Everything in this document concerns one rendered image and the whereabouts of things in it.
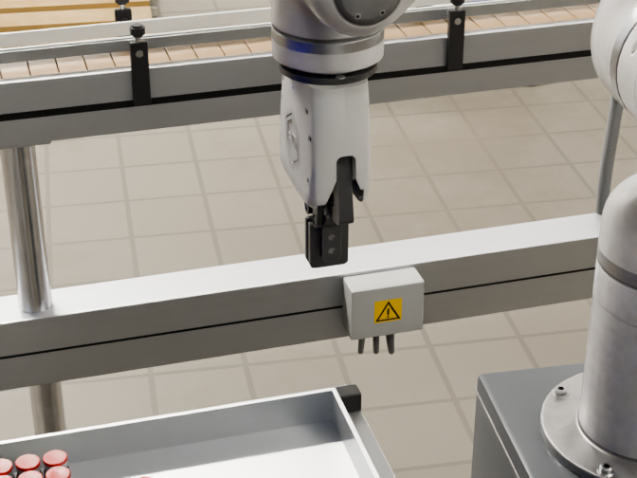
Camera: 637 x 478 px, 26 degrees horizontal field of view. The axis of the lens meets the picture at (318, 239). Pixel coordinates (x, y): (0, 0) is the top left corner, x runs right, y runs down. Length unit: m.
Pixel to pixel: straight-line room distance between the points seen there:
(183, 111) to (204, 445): 0.78
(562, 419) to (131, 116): 0.86
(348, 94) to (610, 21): 0.26
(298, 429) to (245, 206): 2.30
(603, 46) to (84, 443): 0.56
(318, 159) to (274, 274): 1.14
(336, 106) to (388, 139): 2.90
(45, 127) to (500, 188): 1.94
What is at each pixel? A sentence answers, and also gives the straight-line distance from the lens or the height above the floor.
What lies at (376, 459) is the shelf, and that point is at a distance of 1.24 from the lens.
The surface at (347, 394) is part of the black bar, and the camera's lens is 1.28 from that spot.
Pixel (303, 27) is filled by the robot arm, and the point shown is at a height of 1.30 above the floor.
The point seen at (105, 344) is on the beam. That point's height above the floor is 0.49.
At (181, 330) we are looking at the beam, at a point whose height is 0.49.
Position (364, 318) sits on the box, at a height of 0.49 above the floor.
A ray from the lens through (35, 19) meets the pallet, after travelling 4.56.
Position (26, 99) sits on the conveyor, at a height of 0.91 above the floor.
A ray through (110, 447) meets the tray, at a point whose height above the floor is 0.89.
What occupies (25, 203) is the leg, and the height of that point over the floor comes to 0.73.
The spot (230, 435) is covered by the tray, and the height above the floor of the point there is 0.88.
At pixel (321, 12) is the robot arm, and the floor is 1.33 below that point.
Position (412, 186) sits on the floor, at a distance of 3.65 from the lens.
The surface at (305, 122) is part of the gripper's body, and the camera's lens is 1.02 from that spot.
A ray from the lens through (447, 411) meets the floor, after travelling 2.80.
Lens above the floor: 1.64
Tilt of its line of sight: 29 degrees down
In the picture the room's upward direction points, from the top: straight up
